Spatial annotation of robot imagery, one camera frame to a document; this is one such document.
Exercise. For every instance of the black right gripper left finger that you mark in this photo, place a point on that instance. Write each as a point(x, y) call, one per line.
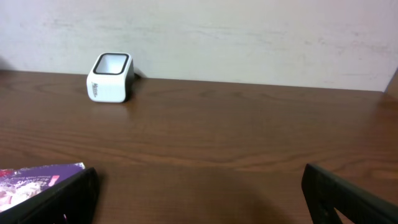
point(71, 201)

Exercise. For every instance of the red purple snack bag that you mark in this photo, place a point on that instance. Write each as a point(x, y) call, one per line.
point(18, 185)

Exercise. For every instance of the white barcode scanner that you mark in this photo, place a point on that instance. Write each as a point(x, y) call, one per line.
point(108, 79)

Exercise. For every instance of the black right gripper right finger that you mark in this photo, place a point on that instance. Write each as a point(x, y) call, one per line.
point(326, 194)

